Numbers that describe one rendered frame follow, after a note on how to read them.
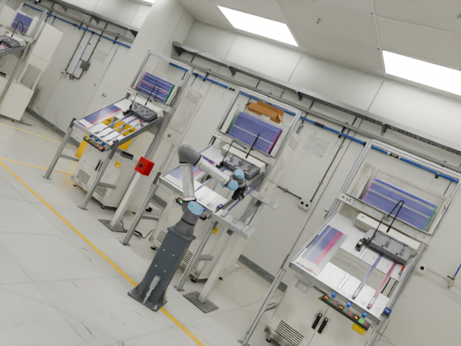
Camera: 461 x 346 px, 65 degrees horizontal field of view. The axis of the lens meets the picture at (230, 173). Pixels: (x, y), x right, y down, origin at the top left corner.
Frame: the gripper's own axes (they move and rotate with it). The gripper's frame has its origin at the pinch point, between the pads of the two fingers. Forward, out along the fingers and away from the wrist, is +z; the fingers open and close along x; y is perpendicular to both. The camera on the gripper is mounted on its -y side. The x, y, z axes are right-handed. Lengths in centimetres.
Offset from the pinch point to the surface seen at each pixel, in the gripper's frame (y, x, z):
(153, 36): 207, 330, 62
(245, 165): 42, 25, 15
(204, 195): -9.0, 33.6, 10.1
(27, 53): 69, 485, 68
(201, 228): -23, 31, 47
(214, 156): 39, 62, 23
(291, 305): -35, -75, 45
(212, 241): -28, 15, 48
